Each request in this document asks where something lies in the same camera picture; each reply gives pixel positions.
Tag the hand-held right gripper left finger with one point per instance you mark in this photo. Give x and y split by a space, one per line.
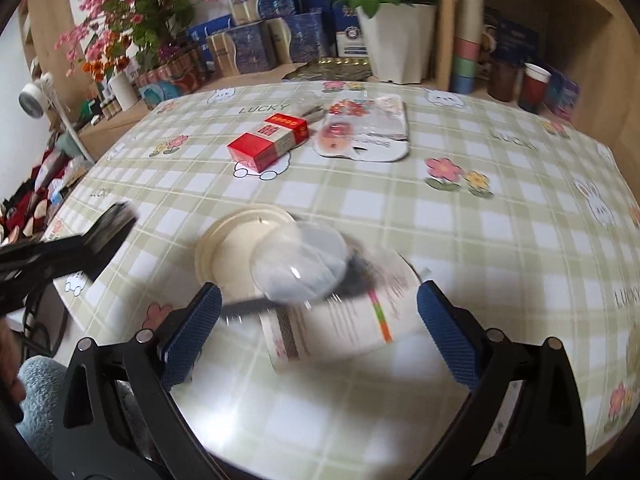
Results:
192 332

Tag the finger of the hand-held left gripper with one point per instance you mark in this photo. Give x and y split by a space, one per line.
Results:
110 230

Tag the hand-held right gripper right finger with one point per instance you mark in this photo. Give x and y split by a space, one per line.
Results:
447 332

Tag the white paper booklet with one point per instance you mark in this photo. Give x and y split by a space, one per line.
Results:
340 325

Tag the translucent grey round lid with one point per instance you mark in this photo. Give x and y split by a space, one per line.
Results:
300 265

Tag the white flower printed pouch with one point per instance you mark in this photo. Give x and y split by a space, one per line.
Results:
360 125

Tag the red checked blanket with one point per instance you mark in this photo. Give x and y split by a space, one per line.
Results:
25 210

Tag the green checked rabbit tablecloth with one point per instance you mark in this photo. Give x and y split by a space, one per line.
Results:
500 260

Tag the orange flowers white vase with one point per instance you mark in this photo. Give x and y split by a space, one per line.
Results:
122 90

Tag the white standing fan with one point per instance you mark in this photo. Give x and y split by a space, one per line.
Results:
32 97

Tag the floral box with teal plates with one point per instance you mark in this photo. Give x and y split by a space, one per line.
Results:
170 80

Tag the red cardboard pack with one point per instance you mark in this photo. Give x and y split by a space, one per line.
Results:
265 142

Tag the flat dark blue box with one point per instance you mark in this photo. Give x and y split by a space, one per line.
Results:
207 30

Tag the small clear plastic film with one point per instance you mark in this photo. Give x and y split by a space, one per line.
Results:
307 110

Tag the brown cup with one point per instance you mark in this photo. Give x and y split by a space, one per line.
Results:
502 82

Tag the red paper cup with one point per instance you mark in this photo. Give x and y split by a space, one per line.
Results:
534 90

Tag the small blue purple box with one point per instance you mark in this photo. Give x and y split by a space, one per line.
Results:
565 92

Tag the stack of coloured paper cups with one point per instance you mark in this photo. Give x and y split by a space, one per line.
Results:
467 45

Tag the red rose plant white pot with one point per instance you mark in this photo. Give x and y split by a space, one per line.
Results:
395 45

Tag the dark blue printed packet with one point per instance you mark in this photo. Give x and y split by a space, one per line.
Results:
510 35

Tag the blue white emblem box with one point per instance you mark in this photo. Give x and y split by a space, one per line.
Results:
350 35

